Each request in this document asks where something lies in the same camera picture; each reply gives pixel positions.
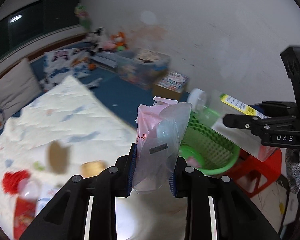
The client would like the beige pillow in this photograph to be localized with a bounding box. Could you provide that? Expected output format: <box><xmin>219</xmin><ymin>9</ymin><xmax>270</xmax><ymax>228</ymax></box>
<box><xmin>0</xmin><ymin>58</ymin><xmax>42</xmax><ymax>119</ymax></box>

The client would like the clear plastic bottle yellow label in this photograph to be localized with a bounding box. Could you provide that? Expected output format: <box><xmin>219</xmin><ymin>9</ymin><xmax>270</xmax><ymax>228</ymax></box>
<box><xmin>187</xmin><ymin>88</ymin><xmax>275</xmax><ymax>161</ymax></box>

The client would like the blue mattress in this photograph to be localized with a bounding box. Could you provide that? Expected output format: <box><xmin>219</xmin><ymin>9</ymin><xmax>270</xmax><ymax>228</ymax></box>
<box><xmin>29</xmin><ymin>41</ymin><xmax>191</xmax><ymax>128</ymax></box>

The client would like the clear plastic storage bin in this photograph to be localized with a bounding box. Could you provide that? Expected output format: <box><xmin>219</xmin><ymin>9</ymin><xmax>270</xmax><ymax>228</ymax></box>
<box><xmin>115</xmin><ymin>48</ymin><xmax>171</xmax><ymax>90</ymax></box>

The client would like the brown paper scrap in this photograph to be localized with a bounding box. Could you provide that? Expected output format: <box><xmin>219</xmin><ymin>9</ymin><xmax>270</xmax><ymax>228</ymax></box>
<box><xmin>47</xmin><ymin>141</ymin><xmax>70</xmax><ymax>174</ymax></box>

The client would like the orange fox plush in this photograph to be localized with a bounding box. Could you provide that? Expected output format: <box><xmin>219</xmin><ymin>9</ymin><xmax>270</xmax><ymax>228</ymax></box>
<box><xmin>110</xmin><ymin>31</ymin><xmax>128</xmax><ymax>51</ymax></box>

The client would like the white quilted blanket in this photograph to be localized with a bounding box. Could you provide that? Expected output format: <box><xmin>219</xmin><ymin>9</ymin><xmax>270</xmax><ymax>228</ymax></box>
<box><xmin>0</xmin><ymin>77</ymin><xmax>186</xmax><ymax>239</ymax></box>

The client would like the black white cow plush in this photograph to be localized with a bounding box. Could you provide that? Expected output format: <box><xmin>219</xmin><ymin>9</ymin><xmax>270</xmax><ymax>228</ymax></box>
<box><xmin>83</xmin><ymin>27</ymin><xmax>108</xmax><ymax>53</ymax></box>

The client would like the green plastic trash basket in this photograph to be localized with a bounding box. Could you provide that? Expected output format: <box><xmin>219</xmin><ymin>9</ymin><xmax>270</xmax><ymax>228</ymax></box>
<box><xmin>179</xmin><ymin>113</ymin><xmax>240</xmax><ymax>176</ymax></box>

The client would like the red plastic stool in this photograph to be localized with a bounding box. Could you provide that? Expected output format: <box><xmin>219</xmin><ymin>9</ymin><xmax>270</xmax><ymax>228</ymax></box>
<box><xmin>225</xmin><ymin>148</ymin><xmax>282</xmax><ymax>198</ymax></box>

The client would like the grey knit glove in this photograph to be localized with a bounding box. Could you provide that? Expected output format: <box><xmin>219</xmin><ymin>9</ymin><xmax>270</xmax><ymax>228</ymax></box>
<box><xmin>285</xmin><ymin>149</ymin><xmax>300</xmax><ymax>194</ymax></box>

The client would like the tan round cup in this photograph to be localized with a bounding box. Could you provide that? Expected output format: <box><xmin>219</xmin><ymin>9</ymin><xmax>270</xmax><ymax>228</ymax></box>
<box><xmin>81</xmin><ymin>160</ymin><xmax>107</xmax><ymax>178</ymax></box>

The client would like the colourful wall hanging toy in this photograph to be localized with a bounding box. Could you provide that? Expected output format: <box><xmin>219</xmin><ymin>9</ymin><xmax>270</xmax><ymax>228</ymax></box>
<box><xmin>74</xmin><ymin>3</ymin><xmax>91</xmax><ymax>31</ymax></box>

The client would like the dark window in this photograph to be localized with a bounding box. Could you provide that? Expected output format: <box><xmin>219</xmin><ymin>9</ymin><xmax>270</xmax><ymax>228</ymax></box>
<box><xmin>0</xmin><ymin>0</ymin><xmax>79</xmax><ymax>59</ymax></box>

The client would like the cardboard box with books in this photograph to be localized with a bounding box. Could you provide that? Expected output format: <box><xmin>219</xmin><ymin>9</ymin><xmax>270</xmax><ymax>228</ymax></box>
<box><xmin>152</xmin><ymin>70</ymin><xmax>190</xmax><ymax>101</ymax></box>

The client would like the butterfly print pillow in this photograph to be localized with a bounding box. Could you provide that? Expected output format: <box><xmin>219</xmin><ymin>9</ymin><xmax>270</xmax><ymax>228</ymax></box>
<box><xmin>39</xmin><ymin>48</ymin><xmax>90</xmax><ymax>91</ymax></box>

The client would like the clear pink plastic bag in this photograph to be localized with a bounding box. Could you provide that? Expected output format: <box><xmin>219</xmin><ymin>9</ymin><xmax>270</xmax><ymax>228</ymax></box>
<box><xmin>132</xmin><ymin>96</ymin><xmax>192</xmax><ymax>194</ymax></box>

